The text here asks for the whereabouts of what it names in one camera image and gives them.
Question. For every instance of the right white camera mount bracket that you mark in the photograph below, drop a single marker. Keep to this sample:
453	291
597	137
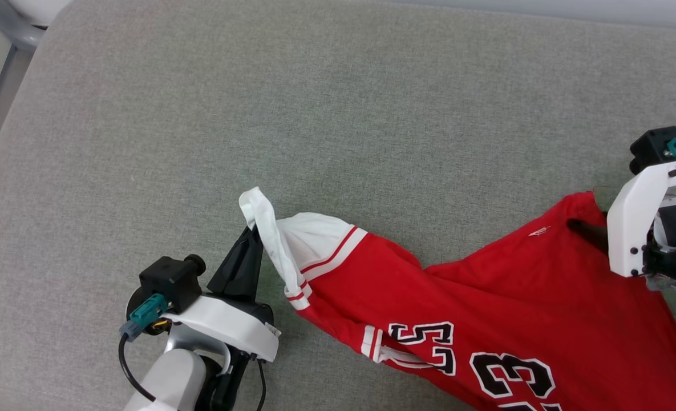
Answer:
628	222

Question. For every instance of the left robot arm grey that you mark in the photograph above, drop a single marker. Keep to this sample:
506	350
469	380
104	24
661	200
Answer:
172	379

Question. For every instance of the left white camera mount bracket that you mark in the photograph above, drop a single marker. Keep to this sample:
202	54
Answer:
229	328

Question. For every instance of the white round object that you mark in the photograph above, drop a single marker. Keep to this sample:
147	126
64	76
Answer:
38	8

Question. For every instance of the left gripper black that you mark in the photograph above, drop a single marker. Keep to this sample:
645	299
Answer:
246	305

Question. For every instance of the left black wrist camera box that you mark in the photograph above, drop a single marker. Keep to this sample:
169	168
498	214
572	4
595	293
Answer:
169	282

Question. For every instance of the right black wrist camera box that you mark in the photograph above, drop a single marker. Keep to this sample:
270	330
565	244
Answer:
648	149

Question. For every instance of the red basketball jersey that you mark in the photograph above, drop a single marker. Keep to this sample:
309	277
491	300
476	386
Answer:
486	308

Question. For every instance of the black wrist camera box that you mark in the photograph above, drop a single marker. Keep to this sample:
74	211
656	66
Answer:
169	282
648	149

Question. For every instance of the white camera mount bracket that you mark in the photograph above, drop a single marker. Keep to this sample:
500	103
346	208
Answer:
229	328
628	222

